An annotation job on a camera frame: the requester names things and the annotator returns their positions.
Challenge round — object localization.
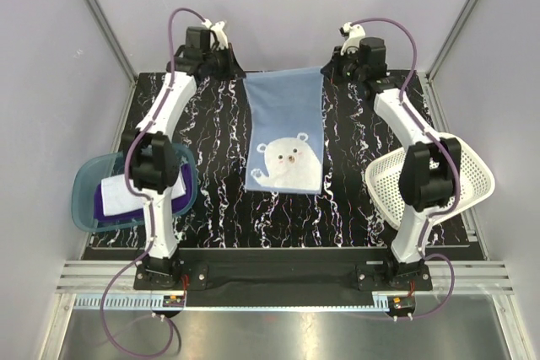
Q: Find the orange connector box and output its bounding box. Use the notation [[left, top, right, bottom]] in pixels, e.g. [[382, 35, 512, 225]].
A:
[[389, 296, 416, 312], [163, 293, 186, 309]]

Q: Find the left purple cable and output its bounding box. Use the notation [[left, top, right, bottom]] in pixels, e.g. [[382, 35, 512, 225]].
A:
[[99, 7, 212, 355]]

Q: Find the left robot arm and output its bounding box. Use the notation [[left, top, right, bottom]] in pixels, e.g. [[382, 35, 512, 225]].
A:
[[121, 21, 246, 289]]

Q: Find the blue transparent plastic bin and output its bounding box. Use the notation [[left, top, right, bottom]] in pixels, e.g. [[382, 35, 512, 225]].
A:
[[72, 143, 197, 233]]

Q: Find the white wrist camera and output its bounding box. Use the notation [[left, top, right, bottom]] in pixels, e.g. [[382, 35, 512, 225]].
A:
[[340, 22, 366, 56], [202, 19, 230, 51]]

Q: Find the white towel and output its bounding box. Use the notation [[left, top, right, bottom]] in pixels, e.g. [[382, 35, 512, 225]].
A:
[[100, 164, 189, 217]]

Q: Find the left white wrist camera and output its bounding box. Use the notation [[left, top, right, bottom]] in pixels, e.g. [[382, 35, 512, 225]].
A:
[[202, 19, 230, 51]]

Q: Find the light blue towel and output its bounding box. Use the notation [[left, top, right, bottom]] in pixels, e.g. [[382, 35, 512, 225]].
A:
[[244, 67, 324, 195]]

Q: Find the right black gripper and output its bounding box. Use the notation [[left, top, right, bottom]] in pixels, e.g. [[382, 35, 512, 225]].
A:
[[321, 46, 365, 86]]

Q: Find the left orange connector box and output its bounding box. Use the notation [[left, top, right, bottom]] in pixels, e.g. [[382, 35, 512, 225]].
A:
[[163, 293, 186, 309]]

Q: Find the white slotted cable duct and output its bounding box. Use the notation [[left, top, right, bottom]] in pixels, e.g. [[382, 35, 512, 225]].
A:
[[74, 293, 389, 313]]

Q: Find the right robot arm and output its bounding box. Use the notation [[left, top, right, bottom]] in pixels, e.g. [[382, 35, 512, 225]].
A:
[[321, 37, 462, 290]]

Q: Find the purple towel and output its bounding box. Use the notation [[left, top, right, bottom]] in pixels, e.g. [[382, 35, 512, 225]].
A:
[[92, 164, 195, 226]]

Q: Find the right orange connector box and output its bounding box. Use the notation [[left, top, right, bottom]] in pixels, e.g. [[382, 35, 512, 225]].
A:
[[389, 296, 416, 312]]

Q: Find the white perforated laundry basket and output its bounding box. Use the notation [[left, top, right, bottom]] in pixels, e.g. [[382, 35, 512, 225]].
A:
[[364, 140, 495, 230]]

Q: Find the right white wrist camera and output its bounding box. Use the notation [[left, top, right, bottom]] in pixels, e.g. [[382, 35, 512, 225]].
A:
[[340, 22, 366, 56]]

